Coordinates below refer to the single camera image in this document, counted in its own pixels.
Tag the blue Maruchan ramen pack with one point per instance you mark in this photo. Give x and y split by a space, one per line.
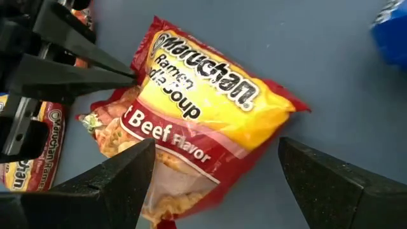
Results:
392 38

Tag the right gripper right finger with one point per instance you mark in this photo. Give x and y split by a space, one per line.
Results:
343 206

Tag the orange Maruchan chicken ramen pack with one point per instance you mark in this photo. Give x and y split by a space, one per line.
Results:
84 17

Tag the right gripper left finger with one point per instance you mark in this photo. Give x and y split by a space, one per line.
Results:
95 203

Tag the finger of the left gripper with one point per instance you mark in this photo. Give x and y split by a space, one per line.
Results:
63 82
70 35

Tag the red Maruchan beef ramen pack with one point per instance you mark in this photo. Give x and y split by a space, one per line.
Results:
206 105
38 168

